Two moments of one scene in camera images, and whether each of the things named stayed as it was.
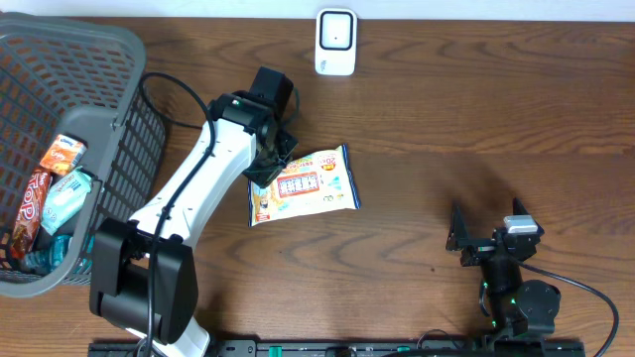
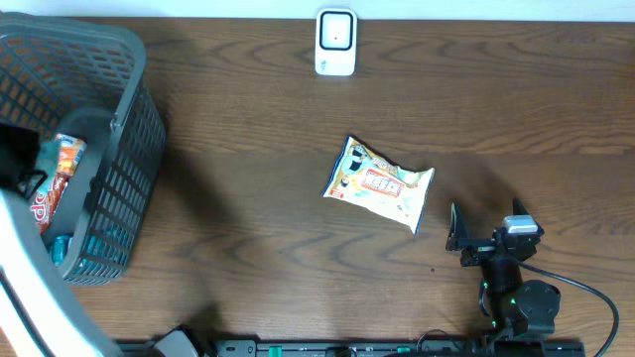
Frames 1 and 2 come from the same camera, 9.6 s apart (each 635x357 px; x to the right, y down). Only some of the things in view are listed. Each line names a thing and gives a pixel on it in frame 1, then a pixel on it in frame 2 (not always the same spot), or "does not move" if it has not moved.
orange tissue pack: [63, 154] does not move
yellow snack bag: [317, 184] → [367, 179]
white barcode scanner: [335, 42] does not move
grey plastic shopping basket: [88, 81] does not move
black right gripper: [479, 249] does not move
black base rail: [353, 348] does not move
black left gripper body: [273, 155] → [10, 137]
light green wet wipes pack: [65, 191] → [48, 160]
